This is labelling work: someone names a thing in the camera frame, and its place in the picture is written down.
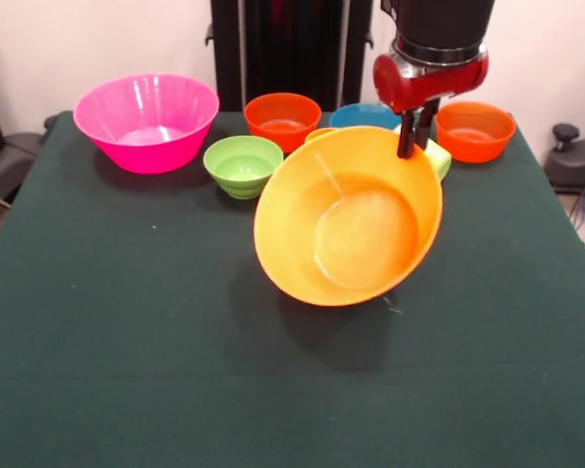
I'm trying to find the orange cup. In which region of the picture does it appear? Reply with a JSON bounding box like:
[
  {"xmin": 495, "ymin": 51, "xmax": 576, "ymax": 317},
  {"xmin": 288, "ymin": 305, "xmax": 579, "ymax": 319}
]
[{"xmin": 305, "ymin": 127, "xmax": 337, "ymax": 145}]

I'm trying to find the small blue bowl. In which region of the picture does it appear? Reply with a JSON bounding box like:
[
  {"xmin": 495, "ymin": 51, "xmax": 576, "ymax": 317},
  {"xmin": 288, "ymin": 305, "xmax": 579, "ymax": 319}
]
[{"xmin": 329, "ymin": 102, "xmax": 404, "ymax": 131}]

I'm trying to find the red-orange bowl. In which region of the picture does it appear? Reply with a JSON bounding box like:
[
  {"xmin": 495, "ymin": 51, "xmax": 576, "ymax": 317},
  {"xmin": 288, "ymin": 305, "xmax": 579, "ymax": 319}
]
[
  {"xmin": 434, "ymin": 100, "xmax": 517, "ymax": 165},
  {"xmin": 243, "ymin": 92, "xmax": 323, "ymax": 154}
]

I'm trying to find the lime yellow cup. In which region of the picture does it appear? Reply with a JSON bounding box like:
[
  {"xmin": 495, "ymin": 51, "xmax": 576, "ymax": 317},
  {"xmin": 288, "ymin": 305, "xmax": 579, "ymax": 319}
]
[{"xmin": 393, "ymin": 122, "xmax": 453, "ymax": 181}]

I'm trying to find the grey pedestal foot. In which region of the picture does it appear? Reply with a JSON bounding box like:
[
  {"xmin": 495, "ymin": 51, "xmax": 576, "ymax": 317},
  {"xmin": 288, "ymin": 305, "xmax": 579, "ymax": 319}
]
[
  {"xmin": 544, "ymin": 123, "xmax": 585, "ymax": 196},
  {"xmin": 0, "ymin": 131, "xmax": 48, "ymax": 206}
]

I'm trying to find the large orange bowl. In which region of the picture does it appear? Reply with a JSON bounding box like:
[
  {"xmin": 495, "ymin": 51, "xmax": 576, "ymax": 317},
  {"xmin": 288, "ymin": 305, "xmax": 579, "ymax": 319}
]
[{"xmin": 253, "ymin": 125, "xmax": 444, "ymax": 308}]

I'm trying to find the dark green tablecloth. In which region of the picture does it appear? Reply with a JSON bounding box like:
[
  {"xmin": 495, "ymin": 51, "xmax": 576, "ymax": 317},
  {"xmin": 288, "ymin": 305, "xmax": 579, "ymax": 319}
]
[{"xmin": 0, "ymin": 109, "xmax": 585, "ymax": 468}]

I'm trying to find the small green bowl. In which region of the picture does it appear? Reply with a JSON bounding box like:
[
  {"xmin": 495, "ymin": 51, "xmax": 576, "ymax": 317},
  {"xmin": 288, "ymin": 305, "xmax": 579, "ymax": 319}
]
[{"xmin": 203, "ymin": 135, "xmax": 285, "ymax": 200}]

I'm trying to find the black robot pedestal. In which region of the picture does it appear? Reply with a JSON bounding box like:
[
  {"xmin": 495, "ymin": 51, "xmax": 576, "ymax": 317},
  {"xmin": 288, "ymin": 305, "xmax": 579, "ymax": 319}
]
[{"xmin": 205, "ymin": 0, "xmax": 386, "ymax": 113}]

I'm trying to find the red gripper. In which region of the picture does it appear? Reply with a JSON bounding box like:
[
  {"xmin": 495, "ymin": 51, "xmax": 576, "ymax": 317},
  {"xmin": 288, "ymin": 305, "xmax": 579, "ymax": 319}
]
[{"xmin": 372, "ymin": 48, "xmax": 489, "ymax": 161}]

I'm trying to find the large pink bowl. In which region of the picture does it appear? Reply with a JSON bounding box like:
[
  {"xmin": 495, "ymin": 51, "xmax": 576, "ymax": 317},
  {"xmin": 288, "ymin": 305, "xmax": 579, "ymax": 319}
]
[{"xmin": 72, "ymin": 72, "xmax": 220, "ymax": 176}]

